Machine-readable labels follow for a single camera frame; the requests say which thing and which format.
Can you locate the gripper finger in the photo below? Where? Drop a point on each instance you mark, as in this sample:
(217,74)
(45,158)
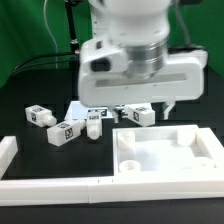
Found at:
(167,107)
(115,114)

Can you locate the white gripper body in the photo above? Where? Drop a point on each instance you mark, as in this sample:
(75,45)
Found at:
(181,79)

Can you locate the white square tabletop part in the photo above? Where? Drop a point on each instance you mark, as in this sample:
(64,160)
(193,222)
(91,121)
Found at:
(165,150)

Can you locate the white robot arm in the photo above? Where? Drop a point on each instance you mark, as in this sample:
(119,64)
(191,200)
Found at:
(130,63)

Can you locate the white sheet with tags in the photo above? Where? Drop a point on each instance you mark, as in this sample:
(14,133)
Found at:
(77,111)

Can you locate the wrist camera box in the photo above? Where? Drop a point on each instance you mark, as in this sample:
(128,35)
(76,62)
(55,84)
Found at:
(100,55)

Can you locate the black camera stand pole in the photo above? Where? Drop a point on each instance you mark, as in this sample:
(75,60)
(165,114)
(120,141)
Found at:
(74,45)

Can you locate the white left fence wall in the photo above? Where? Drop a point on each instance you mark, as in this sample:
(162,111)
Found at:
(8,150)

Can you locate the white fence wall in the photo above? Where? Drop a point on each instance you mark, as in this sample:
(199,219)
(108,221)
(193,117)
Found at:
(108,189)
(8,150)

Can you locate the white front fence wall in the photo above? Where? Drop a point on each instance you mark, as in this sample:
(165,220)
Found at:
(108,189)

